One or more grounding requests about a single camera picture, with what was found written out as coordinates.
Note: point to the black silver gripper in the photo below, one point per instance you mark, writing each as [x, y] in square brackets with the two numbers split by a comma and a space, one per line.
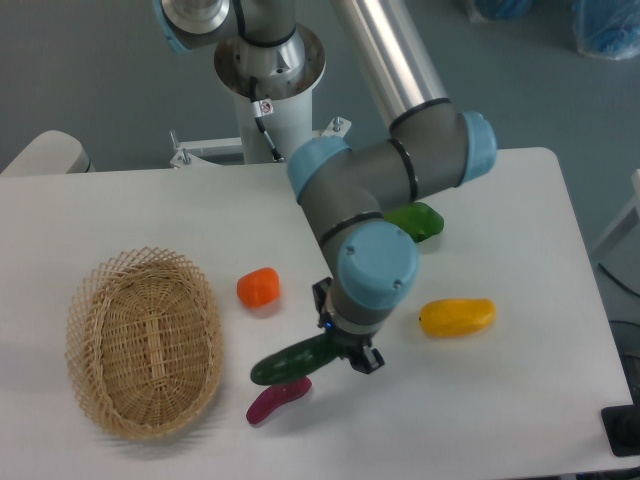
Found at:
[354, 341]

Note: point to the yellow toy mango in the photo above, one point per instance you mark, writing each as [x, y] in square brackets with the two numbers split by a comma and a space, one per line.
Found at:
[452, 318]

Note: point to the orange toy pepper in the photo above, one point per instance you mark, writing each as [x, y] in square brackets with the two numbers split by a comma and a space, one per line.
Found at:
[259, 288]

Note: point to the white furniture frame right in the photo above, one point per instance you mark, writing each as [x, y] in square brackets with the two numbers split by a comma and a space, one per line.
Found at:
[620, 226]

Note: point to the woven wicker basket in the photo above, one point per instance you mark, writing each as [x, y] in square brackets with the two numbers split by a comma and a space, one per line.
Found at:
[144, 344]

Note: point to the blue plastic bag right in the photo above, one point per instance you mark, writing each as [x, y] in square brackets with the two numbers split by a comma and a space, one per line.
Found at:
[606, 30]

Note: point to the blue plastic bag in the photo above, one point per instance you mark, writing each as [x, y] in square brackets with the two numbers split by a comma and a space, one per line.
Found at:
[606, 30]
[497, 10]

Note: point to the white chair back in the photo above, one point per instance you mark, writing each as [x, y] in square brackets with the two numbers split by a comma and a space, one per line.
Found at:
[51, 153]

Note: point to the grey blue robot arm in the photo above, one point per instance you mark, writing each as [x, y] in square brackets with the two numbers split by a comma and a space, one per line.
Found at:
[343, 193]

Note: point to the blue plastic bag left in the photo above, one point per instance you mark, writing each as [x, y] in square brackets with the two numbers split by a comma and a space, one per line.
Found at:
[497, 10]

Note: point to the dark green cucumber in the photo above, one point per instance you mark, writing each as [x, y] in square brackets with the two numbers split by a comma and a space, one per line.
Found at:
[296, 361]

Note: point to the black device at edge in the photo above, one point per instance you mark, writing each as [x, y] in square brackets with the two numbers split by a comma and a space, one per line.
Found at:
[621, 424]

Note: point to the green bok choy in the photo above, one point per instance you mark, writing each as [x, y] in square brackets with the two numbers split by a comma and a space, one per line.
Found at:
[418, 220]

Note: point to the purple sweet potato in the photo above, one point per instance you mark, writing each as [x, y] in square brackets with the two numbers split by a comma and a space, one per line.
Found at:
[274, 397]

